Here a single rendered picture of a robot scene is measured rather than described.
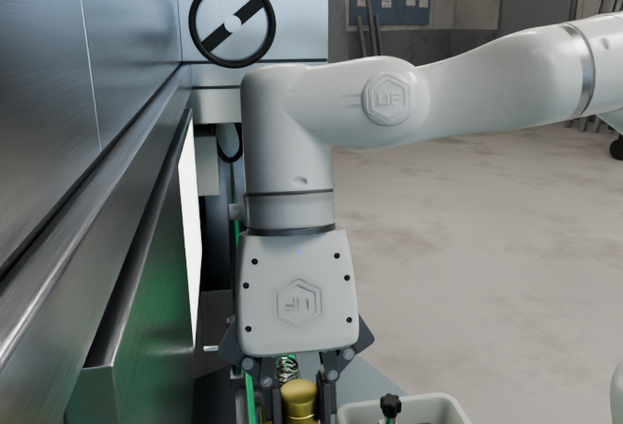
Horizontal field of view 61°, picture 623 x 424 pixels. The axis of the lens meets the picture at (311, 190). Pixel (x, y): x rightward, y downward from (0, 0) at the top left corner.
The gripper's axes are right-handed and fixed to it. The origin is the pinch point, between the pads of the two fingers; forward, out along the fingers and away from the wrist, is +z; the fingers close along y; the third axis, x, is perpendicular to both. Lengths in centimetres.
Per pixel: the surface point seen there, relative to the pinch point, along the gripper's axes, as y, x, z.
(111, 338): -12.4, -11.9, -10.6
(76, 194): -14.7, -8.8, -19.2
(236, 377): -6, 49, 16
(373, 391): 22, 63, 28
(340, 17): 167, 753, -243
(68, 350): -12.5, -19.5, -12.4
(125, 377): -11.8, -11.5, -8.0
